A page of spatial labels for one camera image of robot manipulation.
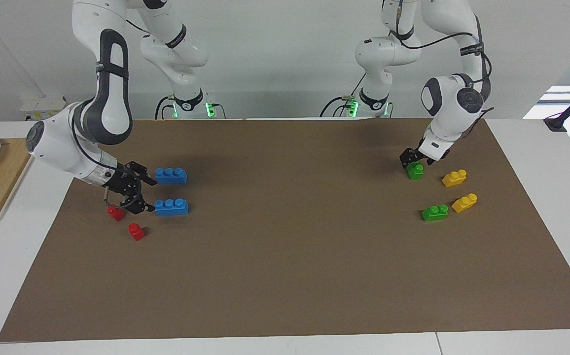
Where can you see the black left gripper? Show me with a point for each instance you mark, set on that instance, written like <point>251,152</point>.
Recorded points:
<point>413,152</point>

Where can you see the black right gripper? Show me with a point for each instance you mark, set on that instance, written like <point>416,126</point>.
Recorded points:
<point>122,182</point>

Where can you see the plain green two-stud brick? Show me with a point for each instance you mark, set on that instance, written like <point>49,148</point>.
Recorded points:
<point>415,171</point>

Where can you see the blue three-stud brick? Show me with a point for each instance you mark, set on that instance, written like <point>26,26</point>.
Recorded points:
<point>171,177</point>
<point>172,208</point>

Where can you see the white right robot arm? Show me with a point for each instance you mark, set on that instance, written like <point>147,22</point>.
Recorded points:
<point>112,98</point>

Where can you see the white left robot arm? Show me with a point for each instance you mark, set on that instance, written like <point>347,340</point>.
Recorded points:
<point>450,118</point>

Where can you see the red single-stud brick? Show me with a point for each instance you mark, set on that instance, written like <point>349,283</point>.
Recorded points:
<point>136,232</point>
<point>116,214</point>

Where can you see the yellow two-stud brick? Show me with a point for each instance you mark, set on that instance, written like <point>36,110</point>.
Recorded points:
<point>454,179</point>
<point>464,203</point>

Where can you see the green brick with white-marked studs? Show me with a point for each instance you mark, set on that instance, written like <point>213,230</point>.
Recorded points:
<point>434,213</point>

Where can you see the brown table mat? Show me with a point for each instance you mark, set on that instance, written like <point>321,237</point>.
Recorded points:
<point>285,246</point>

